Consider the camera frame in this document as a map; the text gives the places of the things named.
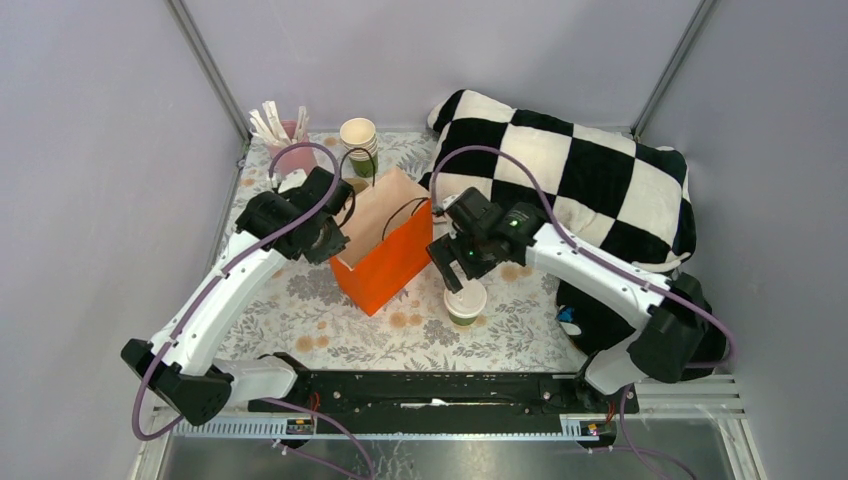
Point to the stack of green paper cups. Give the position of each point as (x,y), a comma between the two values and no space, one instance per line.
(359,137)

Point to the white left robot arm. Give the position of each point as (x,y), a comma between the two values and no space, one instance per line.
(179,363)

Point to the blue white small object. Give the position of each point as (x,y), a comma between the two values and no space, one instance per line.
(565,317)

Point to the black cloth bundle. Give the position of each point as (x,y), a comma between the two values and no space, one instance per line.
(676,345)

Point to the green paper coffee cup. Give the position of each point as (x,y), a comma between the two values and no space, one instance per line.
(463,318)

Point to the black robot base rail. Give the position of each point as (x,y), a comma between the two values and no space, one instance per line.
(429,402)

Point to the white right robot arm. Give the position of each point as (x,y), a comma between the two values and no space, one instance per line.
(525,235)

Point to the pink straw holder cup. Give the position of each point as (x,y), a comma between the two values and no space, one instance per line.
(302,158)

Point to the white plastic cup lid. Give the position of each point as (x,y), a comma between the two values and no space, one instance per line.
(473,297)

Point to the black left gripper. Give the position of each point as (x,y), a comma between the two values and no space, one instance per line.
(336,244)

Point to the black white checkered blanket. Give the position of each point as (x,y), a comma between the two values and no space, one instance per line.
(629,199)

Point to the orange paper bag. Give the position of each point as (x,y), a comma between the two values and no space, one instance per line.
(389,233)

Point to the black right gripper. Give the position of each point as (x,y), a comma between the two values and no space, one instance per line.
(446,250)

